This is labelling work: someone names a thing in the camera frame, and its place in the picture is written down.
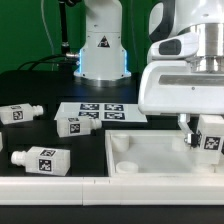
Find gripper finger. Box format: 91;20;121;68
178;114;194;145

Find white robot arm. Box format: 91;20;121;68
74;0;224;147

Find white marker sheet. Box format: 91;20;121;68
55;102;147;122

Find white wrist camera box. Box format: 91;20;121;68
147;32;199;62

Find white obstacle fence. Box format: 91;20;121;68
0;176;224;206

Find grey cable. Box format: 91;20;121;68
40;0;56;72

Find white square tabletop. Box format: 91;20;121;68
105;130;224;177

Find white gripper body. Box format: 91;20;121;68
138;60;224;115

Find black cables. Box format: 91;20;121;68
17;0;81;71

